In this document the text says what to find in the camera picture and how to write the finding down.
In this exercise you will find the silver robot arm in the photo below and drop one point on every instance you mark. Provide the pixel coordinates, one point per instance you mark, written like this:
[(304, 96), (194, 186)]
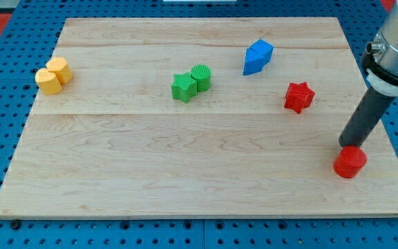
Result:
[(380, 60)]

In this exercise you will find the green star block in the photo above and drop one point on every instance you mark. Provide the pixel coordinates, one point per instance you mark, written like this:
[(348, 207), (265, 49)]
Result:
[(183, 87)]

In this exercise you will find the blue triangle block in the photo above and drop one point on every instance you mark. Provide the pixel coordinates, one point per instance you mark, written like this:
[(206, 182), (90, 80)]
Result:
[(254, 62)]

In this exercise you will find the red star block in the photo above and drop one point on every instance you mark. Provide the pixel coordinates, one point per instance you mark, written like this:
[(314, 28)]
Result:
[(298, 96)]

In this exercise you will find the wooden board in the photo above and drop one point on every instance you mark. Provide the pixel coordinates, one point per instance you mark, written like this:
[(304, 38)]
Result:
[(114, 144)]

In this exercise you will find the green cylinder block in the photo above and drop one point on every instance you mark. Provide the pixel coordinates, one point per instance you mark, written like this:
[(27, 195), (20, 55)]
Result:
[(202, 74)]

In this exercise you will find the blue cube block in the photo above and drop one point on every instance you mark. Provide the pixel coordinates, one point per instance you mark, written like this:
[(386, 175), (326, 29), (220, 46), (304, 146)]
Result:
[(263, 48)]

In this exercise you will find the yellow hexagon block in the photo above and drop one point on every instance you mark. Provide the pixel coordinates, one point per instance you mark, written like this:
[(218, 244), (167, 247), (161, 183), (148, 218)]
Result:
[(61, 68)]

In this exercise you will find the red cylinder block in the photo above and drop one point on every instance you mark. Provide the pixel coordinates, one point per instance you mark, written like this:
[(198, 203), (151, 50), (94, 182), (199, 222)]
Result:
[(350, 161)]

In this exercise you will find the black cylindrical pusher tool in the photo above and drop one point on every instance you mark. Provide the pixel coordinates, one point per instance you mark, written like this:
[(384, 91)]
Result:
[(365, 117)]

